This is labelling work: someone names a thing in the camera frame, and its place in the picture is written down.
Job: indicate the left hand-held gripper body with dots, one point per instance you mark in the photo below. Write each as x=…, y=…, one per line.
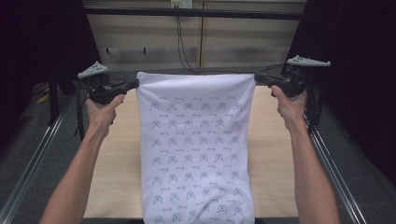
x=106, y=91

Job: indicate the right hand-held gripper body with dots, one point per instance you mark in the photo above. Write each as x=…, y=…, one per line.
x=289, y=84

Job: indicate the white printed towel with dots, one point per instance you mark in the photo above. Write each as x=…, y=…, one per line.
x=196, y=146

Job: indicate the person's left hand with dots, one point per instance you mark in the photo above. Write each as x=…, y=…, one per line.
x=101, y=116

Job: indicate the person's right hand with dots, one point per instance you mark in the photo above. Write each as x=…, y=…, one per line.
x=292, y=112

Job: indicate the black metal stand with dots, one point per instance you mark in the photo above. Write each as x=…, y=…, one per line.
x=53, y=99

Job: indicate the yellow floor item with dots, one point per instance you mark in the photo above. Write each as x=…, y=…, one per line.
x=42, y=99

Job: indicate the black curtain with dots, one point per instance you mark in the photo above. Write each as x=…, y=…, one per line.
x=358, y=93
x=37, y=40

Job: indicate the black horizontal bar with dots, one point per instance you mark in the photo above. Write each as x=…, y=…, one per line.
x=193, y=13

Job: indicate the white wall outlet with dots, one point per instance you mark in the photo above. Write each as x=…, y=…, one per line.
x=181, y=3

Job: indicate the metal floor rail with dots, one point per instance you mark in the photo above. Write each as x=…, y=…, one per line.
x=333, y=168
x=31, y=165

